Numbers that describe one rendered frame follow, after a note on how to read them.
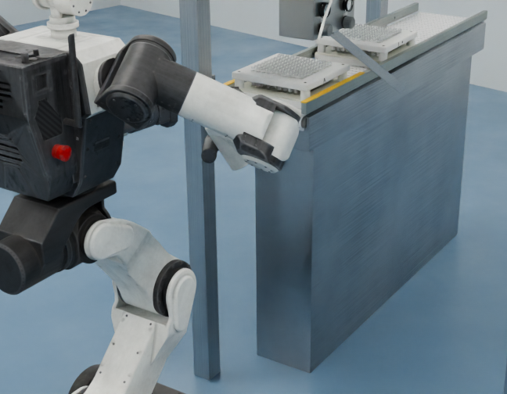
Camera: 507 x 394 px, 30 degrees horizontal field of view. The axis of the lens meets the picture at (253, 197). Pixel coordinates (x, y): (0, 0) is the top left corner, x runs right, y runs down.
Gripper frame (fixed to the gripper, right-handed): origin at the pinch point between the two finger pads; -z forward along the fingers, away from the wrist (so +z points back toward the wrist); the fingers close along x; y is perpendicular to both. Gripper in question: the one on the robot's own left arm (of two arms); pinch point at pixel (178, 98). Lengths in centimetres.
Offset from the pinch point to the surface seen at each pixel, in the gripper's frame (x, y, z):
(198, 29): -13.0, -10.0, -17.7
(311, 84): 1.4, 14.4, -35.3
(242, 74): 1.4, -5.7, -30.4
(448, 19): 8, -13, -152
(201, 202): 37.0, -10.6, -17.5
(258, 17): 83, -292, -363
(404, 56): 6, 9, -89
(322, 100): 6.3, 16.2, -38.1
